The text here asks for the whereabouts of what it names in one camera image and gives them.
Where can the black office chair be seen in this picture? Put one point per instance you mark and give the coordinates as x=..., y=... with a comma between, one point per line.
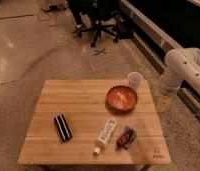
x=103, y=11

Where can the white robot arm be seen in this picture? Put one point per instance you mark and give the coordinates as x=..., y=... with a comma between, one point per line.
x=182, y=64

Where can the seated person legs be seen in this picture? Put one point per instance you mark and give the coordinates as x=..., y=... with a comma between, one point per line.
x=77, y=7

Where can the orange bowl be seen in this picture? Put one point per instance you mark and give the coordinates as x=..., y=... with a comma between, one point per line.
x=121, y=98

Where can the wooden table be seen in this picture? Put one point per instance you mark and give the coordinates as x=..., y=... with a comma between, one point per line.
x=82, y=102

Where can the grey device on floor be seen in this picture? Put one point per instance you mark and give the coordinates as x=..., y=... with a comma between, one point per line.
x=53, y=5

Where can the black striped box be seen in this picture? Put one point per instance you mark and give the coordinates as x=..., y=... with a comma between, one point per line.
x=63, y=128

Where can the clear plastic cup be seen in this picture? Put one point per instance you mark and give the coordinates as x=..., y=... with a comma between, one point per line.
x=135, y=79

